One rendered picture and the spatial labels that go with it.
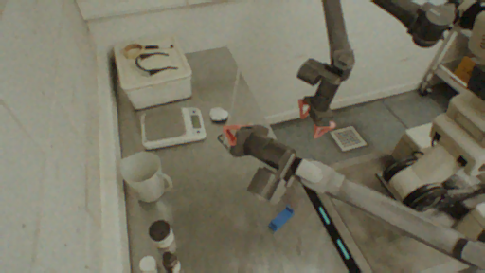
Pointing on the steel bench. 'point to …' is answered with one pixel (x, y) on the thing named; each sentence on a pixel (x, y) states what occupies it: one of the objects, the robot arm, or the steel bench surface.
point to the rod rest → (281, 219)
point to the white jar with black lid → (161, 234)
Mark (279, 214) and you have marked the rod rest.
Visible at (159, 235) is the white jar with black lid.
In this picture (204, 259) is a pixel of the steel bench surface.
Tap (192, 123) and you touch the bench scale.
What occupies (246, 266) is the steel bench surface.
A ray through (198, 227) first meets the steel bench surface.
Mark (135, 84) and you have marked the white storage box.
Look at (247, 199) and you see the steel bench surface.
